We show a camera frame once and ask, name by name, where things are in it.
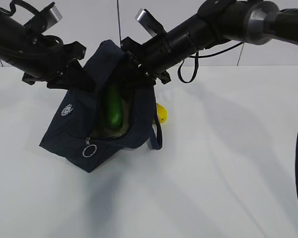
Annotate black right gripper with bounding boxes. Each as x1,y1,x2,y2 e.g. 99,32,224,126
121,37,171,84

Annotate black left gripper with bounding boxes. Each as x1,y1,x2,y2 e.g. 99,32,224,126
22,35,96,92

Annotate navy blue lunch bag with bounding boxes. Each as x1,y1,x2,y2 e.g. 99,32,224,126
40,40,162,172

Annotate green cucumber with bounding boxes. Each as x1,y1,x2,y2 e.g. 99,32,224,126
104,84,123,130

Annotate yellow lemon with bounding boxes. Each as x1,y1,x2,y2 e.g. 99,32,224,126
156,103,168,123

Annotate glass container green lid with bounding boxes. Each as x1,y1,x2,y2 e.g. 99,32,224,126
91,98,132,138

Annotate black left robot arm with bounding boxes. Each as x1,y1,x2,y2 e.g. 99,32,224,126
0,0,96,92

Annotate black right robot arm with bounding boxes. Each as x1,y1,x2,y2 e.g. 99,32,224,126
121,0,298,84

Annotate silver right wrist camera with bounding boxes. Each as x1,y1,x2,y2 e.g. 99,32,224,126
135,8,166,37

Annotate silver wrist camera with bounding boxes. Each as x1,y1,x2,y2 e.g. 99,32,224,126
135,8,166,37
22,2,63,33

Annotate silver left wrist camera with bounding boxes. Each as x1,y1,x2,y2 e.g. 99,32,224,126
22,2,63,33

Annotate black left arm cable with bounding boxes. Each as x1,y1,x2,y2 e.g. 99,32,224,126
0,0,64,62

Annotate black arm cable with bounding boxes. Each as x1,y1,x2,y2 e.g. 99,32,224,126
0,0,64,62
177,42,298,238

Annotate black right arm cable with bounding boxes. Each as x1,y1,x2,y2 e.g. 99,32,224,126
177,42,298,238

